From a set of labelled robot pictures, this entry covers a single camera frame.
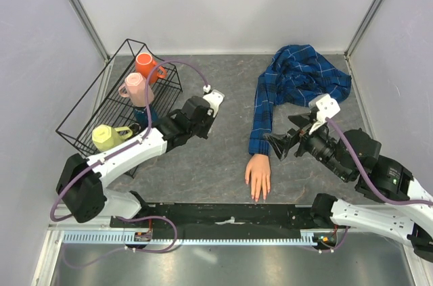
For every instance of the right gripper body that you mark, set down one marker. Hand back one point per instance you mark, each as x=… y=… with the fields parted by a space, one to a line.
x=305 y=134

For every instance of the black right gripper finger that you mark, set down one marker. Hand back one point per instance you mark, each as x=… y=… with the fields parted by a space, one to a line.
x=302 y=120
x=282 y=143

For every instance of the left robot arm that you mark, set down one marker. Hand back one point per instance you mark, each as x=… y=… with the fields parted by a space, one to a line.
x=83 y=184

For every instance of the mannequin hand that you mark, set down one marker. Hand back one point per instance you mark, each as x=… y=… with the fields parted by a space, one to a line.
x=258 y=176

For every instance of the blue plaid shirt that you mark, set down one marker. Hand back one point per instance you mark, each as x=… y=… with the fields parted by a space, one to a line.
x=297 y=74

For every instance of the blue glass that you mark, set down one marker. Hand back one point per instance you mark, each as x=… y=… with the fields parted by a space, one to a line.
x=141 y=116

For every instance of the pink mug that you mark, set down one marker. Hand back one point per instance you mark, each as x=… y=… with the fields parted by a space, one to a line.
x=133 y=88

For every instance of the orange mug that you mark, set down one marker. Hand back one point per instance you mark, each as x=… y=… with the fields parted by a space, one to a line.
x=145 y=63

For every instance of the yellow mug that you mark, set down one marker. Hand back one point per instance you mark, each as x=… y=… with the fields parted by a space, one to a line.
x=105 y=137

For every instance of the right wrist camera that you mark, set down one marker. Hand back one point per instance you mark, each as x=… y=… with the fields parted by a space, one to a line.
x=325 y=107

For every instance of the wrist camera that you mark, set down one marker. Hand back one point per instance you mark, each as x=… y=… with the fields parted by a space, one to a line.
x=214 y=97
x=325 y=107

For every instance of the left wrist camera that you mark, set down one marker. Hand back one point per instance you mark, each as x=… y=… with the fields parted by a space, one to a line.
x=214 y=97

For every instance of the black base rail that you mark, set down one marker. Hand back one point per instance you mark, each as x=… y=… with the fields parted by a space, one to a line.
x=287 y=216

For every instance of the black wire dish rack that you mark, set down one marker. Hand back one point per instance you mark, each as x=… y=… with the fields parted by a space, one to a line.
x=101 y=102

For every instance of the aluminium corner post right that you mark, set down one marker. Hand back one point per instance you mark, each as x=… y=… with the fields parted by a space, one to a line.
x=370 y=14

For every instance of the aluminium corner post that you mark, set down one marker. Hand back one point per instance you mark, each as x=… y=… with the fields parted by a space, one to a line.
x=85 y=20
x=370 y=14

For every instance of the light blue cable duct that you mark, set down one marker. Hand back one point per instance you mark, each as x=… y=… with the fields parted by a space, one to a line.
x=198 y=235

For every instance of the aluminium corner post left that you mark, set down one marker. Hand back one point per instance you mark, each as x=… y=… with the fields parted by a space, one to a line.
x=85 y=20

